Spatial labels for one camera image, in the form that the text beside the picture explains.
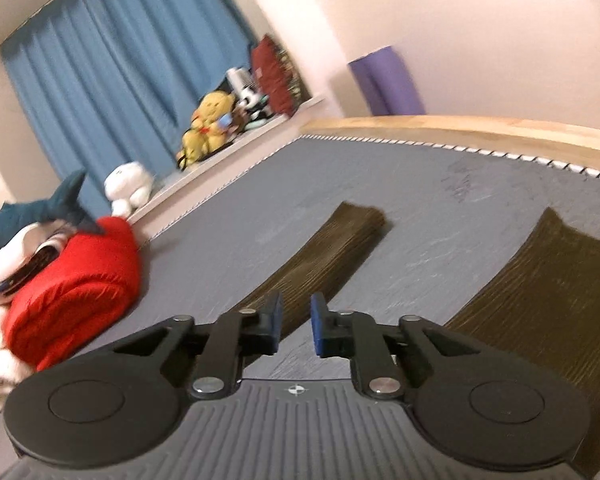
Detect white appliance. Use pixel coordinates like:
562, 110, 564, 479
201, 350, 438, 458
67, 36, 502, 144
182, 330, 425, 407
226, 67, 257, 97

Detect purple rolled mat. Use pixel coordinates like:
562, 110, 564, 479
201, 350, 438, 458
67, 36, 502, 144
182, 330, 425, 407
348, 46, 427, 117

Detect red cushion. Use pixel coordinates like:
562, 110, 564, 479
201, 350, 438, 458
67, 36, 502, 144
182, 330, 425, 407
251, 35, 301, 116

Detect black and white plush toy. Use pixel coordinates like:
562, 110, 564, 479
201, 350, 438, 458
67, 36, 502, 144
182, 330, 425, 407
237, 86, 272, 122

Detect wooden bed frame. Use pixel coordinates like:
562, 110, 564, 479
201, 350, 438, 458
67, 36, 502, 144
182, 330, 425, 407
300, 115, 600, 167

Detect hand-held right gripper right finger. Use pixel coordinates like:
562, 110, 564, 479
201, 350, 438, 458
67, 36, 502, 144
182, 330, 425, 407
310, 292, 482, 402

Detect yellow plush toy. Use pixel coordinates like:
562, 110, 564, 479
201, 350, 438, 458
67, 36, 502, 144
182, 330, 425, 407
177, 91, 237, 169

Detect red folded blanket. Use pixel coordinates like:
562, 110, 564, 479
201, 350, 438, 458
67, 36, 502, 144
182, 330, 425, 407
4, 216, 143, 373

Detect olive corduroy pants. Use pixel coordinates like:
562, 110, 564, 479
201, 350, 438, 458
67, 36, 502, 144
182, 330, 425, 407
234, 202, 600, 480

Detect blue curtain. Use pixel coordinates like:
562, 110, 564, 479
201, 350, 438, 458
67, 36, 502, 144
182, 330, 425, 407
0, 0, 261, 216

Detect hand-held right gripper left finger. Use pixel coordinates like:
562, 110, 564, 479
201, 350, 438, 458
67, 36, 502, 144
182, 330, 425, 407
113, 291, 285, 401

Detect grey bed mattress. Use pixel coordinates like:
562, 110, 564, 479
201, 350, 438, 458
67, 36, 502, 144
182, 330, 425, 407
45, 135, 600, 480

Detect blue shark plush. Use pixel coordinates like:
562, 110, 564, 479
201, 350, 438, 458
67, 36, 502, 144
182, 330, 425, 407
0, 169, 107, 259

